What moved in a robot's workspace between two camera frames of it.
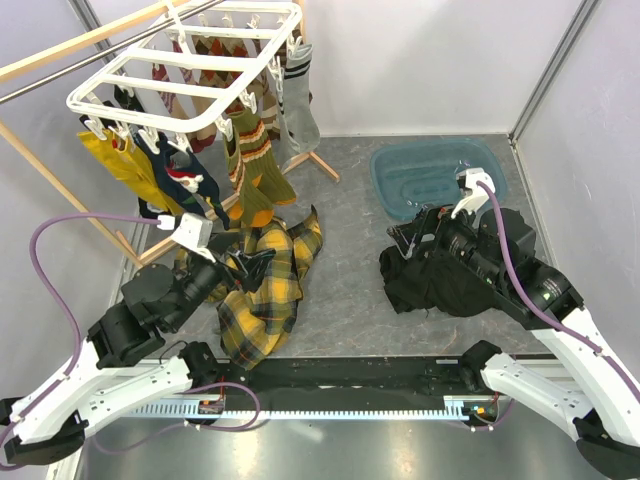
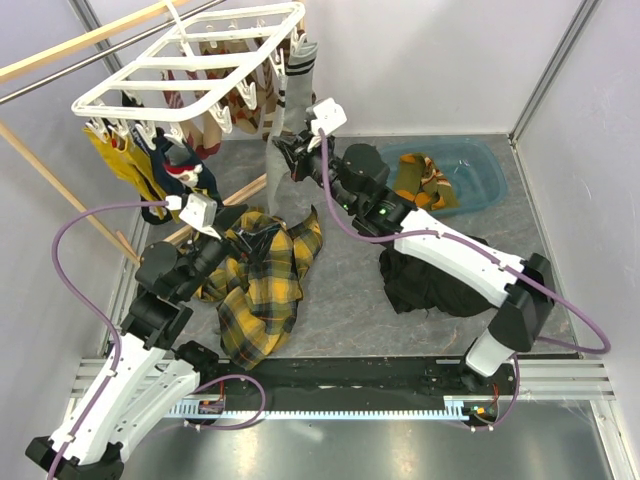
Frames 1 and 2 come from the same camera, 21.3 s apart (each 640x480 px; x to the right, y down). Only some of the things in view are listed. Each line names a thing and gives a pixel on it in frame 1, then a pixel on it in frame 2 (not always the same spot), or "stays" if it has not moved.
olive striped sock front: [257, 158] -> [433, 182]
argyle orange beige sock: [203, 136] -> [244, 118]
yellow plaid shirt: [254, 323] stays
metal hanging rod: [105, 52] stays
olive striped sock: [247, 205] -> [408, 174]
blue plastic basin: [410, 175] stays
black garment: [436, 282] stays
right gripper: [435, 219] -> [295, 151]
